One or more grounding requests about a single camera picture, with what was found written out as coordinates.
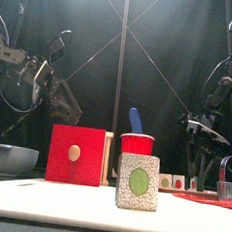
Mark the blue handled toy knife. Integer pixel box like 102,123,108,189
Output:
125,105,147,136

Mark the small sushi piece red centre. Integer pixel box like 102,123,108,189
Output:
187,175,200,191
170,174,188,191

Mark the grey bowl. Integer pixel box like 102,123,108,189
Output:
0,143,41,179

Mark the thin diagonal brace wire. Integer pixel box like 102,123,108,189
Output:
65,0,167,90
86,0,201,113

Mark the red cup with white rim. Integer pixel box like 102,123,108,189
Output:
117,130,156,158

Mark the light wooden box frame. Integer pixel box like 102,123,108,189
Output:
99,130,115,188

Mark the vertical metal frame pole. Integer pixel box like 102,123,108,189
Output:
106,0,131,186

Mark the red panel with wooden knob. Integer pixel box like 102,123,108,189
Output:
43,123,108,188

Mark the shiny metal cup with handle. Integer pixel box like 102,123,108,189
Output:
214,153,232,202

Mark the large sushi roll green centre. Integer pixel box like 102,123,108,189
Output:
112,150,163,213

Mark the white cutting board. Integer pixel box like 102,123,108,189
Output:
0,173,232,232

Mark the small sushi piece green centre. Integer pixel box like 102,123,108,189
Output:
157,172,174,190

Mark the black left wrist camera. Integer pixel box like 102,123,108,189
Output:
45,35,68,66

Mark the dark green sushi piece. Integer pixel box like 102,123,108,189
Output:
195,175,207,193

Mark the black cable loop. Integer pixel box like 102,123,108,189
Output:
0,71,40,115

